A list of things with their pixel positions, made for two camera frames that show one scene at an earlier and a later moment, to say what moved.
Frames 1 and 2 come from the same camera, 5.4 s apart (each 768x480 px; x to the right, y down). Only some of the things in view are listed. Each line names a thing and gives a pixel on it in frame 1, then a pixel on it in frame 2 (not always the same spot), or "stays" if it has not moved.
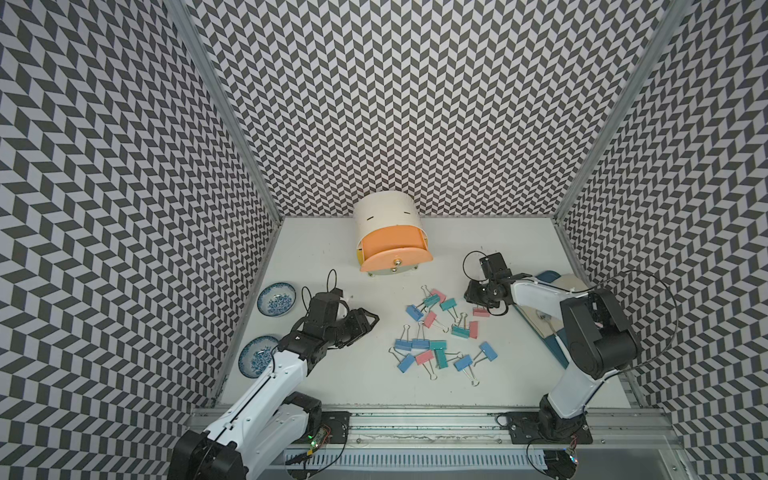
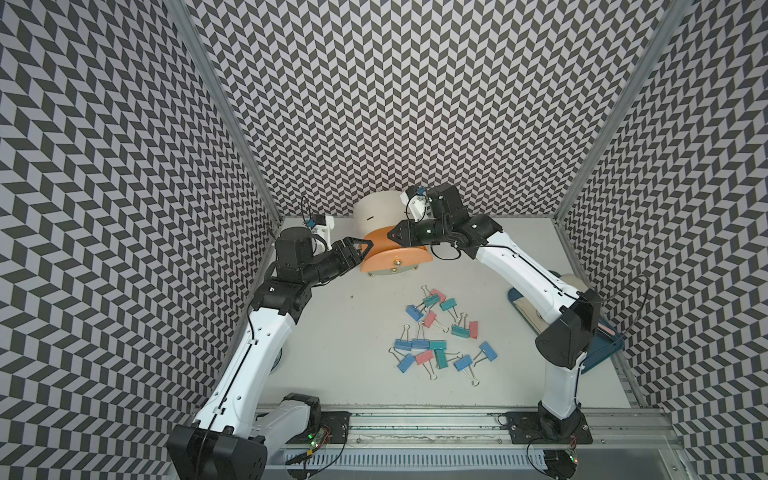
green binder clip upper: (448, 304) stays
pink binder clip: (429, 319) stays
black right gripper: (471, 295) -> (404, 237)
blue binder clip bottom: (464, 365) stays
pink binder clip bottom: (424, 359) stays
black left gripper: (360, 324) -> (352, 253)
